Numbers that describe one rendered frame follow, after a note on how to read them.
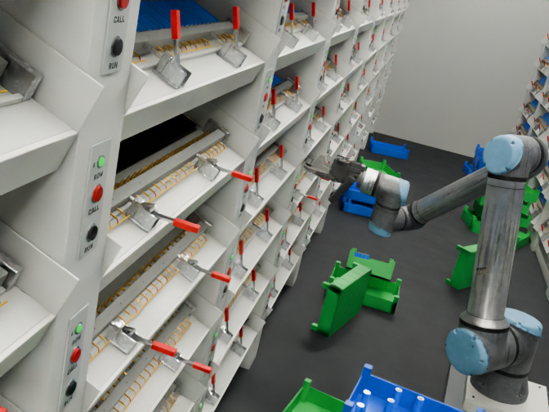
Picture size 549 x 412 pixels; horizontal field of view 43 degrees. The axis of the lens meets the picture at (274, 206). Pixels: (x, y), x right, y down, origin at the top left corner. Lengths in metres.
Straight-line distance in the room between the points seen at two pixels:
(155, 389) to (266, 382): 1.07
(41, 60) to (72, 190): 0.12
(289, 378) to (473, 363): 0.60
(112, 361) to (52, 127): 0.45
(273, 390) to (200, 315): 0.85
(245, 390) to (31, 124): 1.73
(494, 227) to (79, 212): 1.61
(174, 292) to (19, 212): 0.53
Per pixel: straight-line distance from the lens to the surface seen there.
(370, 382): 1.79
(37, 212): 0.70
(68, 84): 0.65
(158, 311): 1.13
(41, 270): 0.71
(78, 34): 0.64
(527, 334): 2.36
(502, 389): 2.42
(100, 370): 0.97
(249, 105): 1.32
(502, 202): 2.14
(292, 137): 2.04
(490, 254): 2.16
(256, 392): 2.26
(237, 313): 1.95
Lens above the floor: 1.28
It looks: 19 degrees down
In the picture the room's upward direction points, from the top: 13 degrees clockwise
